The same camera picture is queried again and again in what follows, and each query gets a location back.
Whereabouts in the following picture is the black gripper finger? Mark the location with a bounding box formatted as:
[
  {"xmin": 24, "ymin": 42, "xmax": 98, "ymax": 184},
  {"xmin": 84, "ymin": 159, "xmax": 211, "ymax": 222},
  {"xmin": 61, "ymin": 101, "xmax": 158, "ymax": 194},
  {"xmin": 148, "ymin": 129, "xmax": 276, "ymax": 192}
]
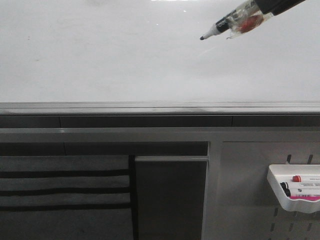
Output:
[{"xmin": 255, "ymin": 0, "xmax": 305, "ymax": 16}]

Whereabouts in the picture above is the white black dry-erase marker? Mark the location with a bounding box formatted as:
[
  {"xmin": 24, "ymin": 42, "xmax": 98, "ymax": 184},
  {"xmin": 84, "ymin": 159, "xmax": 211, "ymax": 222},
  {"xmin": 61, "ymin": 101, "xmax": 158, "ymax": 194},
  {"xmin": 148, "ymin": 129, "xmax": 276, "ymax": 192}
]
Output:
[{"xmin": 200, "ymin": 0, "xmax": 274, "ymax": 41}]

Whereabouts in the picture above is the white whiteboard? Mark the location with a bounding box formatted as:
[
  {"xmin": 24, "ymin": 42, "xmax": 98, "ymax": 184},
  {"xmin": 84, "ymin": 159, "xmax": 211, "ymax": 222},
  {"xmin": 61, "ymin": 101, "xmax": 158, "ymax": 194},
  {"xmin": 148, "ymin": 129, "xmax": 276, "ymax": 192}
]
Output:
[{"xmin": 0, "ymin": 0, "xmax": 320, "ymax": 103}]

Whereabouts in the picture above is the red capped marker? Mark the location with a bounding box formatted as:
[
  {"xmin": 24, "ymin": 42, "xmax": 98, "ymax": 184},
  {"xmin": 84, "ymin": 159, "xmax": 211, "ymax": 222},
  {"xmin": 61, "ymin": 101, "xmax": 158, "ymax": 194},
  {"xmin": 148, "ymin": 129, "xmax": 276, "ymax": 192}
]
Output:
[{"xmin": 292, "ymin": 175, "xmax": 320, "ymax": 183}]

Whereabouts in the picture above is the upper black capped marker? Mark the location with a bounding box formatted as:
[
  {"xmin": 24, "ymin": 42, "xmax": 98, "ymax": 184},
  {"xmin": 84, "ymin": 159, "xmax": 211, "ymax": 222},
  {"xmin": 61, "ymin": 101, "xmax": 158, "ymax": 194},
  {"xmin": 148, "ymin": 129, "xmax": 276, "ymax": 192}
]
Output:
[{"xmin": 280, "ymin": 182, "xmax": 320, "ymax": 190}]

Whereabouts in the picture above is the black capped marker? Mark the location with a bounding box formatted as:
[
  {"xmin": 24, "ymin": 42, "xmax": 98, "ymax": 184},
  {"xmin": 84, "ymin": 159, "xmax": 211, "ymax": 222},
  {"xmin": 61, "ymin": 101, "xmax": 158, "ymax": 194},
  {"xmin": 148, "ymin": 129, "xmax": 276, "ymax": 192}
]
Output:
[
  {"xmin": 284, "ymin": 188, "xmax": 320, "ymax": 198},
  {"xmin": 280, "ymin": 182, "xmax": 320, "ymax": 190}
]

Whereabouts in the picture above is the white plastic marker tray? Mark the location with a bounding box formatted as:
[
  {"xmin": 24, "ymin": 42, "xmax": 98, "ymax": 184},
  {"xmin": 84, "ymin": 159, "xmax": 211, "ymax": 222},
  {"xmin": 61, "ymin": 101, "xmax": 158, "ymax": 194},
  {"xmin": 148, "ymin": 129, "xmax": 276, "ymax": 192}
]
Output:
[{"xmin": 266, "ymin": 164, "xmax": 320, "ymax": 214}]

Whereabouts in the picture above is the lower black capped marker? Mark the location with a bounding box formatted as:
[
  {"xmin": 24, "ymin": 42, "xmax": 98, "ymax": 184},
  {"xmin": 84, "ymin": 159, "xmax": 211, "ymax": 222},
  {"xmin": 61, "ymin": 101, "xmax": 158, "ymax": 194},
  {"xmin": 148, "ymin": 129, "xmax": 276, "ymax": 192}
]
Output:
[{"xmin": 284, "ymin": 188, "xmax": 320, "ymax": 198}]

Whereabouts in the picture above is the pink eraser in tray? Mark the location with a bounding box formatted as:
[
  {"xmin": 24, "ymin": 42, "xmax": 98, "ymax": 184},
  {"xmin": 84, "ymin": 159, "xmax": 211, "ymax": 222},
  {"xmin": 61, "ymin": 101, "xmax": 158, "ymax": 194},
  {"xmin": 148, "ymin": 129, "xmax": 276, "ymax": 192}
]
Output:
[{"xmin": 289, "ymin": 196, "xmax": 320, "ymax": 202}]

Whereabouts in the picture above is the grey metal pegboard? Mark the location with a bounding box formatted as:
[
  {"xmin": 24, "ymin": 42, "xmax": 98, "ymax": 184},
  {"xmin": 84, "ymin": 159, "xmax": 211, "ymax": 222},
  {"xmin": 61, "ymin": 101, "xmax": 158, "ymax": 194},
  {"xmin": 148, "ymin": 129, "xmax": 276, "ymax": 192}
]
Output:
[{"xmin": 216, "ymin": 142, "xmax": 320, "ymax": 240}]

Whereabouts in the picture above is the dark grey flat panel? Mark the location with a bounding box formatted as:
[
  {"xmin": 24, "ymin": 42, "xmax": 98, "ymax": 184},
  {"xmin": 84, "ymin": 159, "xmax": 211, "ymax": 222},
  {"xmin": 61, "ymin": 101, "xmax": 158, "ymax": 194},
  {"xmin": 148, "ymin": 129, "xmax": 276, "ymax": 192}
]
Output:
[{"xmin": 136, "ymin": 155, "xmax": 208, "ymax": 240}]

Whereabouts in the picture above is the grey fabric pocket organizer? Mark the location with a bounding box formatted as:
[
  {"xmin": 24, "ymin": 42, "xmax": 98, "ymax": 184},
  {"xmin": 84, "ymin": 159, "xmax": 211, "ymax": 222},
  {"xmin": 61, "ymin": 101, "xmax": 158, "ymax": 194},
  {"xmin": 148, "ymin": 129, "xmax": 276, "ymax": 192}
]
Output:
[{"xmin": 0, "ymin": 155, "xmax": 139, "ymax": 240}]

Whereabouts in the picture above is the grey whiteboard bottom frame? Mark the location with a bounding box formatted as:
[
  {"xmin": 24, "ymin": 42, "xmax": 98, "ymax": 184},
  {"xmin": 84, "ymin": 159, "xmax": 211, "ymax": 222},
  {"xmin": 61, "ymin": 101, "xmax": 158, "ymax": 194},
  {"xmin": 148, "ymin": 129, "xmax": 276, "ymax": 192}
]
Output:
[{"xmin": 0, "ymin": 101, "xmax": 320, "ymax": 129}]

